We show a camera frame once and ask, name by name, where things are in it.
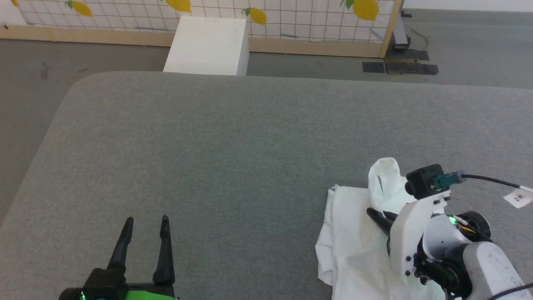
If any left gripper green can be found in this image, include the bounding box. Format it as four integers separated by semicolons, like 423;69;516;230
58;215;179;300

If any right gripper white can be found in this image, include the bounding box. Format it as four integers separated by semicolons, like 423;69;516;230
366;190;492;278

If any white long sleeve garment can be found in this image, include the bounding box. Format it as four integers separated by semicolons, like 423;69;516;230
315;157;458;300

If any grey fabric covered table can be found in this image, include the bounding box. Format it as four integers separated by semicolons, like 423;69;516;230
0;71;533;300

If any long black floor tape strip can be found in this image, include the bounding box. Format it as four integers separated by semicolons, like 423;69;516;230
385;62;439;76

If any grey metal partition foot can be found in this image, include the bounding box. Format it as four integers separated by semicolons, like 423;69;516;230
393;12;411;51

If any lemon print partition screen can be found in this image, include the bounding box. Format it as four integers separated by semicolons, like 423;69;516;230
0;0;403;58

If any white rectangular box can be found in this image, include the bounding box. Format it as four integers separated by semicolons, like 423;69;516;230
163;16;249;76

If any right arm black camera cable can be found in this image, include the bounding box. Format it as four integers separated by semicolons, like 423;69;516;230
433;171;533;193

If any white cable label tag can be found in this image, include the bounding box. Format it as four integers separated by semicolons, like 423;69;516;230
503;189;533;208

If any thin braided right arm cable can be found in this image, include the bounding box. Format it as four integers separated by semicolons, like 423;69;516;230
491;283;533;300

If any thin yellowish floor cable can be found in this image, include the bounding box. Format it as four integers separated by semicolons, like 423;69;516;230
410;27;430;51

